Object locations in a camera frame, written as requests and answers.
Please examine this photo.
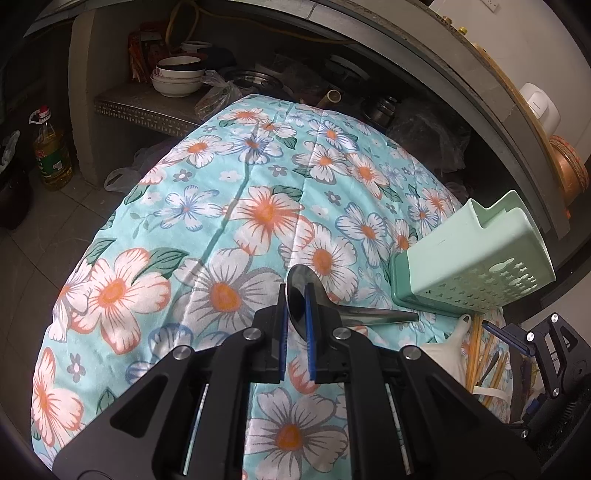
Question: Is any cooking oil bottle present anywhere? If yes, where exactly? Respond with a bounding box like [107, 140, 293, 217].
[29, 105, 73, 190]

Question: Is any cream rice spoon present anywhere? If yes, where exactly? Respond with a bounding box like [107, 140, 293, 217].
[421, 314, 510, 403]

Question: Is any stack of white bowls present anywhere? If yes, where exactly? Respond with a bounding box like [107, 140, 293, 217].
[150, 56, 204, 98]

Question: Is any mint green utensil caddy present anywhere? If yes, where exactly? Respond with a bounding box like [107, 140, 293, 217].
[390, 190, 556, 316]

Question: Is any white electric kettle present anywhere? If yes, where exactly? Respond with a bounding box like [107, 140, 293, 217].
[520, 83, 561, 136]

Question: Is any copper pot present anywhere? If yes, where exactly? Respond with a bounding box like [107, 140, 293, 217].
[549, 135, 590, 219]

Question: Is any grey concrete counter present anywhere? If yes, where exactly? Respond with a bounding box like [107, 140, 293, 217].
[22, 0, 574, 241]

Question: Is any large steel spoon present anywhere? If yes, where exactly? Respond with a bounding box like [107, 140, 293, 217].
[286, 264, 419, 340]

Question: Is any small steel spoon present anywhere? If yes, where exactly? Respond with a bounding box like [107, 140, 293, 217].
[476, 351, 500, 386]

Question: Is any steel bowl under counter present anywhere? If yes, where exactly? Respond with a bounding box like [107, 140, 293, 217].
[224, 69, 284, 98]

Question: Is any floral blue quilt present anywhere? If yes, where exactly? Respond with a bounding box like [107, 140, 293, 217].
[31, 95, 462, 464]

